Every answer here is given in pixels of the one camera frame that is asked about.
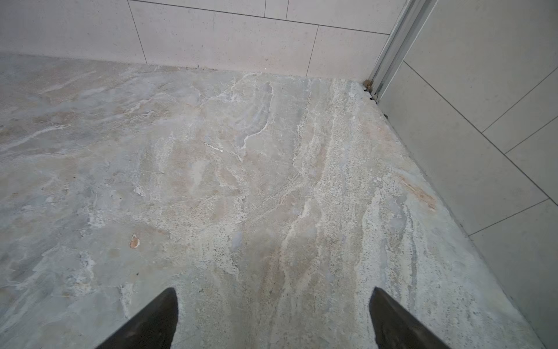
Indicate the metal corner profile right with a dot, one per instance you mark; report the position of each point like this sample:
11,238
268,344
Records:
406,29

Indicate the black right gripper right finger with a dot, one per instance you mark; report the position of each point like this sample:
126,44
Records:
395,327

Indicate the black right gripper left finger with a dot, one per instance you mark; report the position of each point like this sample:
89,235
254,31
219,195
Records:
153,327

